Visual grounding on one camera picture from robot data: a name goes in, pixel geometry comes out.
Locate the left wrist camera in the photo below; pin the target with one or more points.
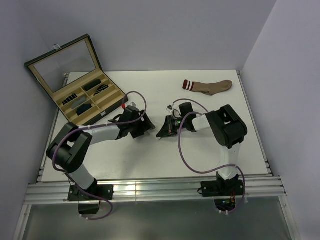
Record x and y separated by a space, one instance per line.
131 112

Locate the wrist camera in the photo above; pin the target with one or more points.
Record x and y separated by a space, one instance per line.
182 110
131 112

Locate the striped rolled sock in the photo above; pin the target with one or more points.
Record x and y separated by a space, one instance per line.
69 99
100 89

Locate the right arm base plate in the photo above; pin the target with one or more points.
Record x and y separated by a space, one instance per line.
221 188

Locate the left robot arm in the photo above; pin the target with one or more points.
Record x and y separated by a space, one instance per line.
68 150

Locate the aluminium frame rail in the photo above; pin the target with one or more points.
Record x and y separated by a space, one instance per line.
171 189

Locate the striped rolled sock left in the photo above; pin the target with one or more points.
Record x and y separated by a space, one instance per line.
69 99

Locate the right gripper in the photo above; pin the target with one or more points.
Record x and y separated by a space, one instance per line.
168 129

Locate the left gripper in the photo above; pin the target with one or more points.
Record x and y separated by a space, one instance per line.
145 125

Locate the navy blue sock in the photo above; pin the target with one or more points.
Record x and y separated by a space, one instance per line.
83 108

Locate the black compartment storage box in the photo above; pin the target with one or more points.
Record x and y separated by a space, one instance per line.
66 69

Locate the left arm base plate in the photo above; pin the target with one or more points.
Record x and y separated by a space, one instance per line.
100 193

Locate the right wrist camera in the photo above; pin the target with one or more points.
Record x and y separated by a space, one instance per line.
182 110

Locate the tan sock with red cuff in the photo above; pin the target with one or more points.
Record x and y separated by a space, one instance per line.
209 89

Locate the grey sock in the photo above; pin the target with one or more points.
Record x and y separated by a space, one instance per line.
78 102

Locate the black rolled sock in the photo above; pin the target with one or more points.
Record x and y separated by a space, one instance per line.
91 85

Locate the striped rolled sock right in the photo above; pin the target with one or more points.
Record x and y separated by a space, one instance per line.
100 89

